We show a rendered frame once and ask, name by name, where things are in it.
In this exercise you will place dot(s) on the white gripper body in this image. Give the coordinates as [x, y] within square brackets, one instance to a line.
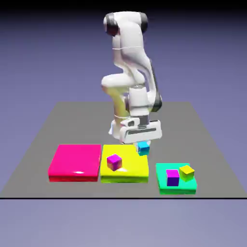
[142, 133]

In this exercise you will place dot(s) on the small cyan cube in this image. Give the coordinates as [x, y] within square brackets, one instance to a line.
[143, 149]

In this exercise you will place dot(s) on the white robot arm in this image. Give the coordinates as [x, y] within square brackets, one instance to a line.
[131, 57]

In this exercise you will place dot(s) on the small magenta cube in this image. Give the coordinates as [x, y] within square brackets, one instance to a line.
[114, 162]

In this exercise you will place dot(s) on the small purple cube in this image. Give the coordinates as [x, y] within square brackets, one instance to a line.
[172, 178]

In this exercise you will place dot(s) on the small yellow cube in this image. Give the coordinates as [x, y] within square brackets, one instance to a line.
[186, 172]

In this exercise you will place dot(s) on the large yellow box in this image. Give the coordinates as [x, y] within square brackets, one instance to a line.
[131, 164]

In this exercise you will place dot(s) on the large green box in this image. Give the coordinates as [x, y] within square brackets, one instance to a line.
[185, 186]

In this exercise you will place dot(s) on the large pink box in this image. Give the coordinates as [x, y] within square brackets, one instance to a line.
[75, 160]

